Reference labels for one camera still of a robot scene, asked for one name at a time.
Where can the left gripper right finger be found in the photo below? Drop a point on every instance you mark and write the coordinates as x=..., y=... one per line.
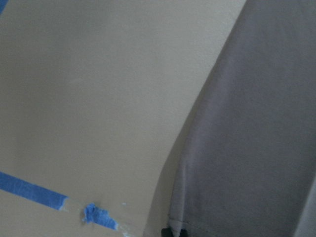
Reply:
x=183, y=233

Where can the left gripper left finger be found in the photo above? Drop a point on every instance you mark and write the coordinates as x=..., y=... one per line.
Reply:
x=166, y=232

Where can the dark brown t-shirt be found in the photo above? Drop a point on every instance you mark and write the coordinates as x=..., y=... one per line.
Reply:
x=248, y=167

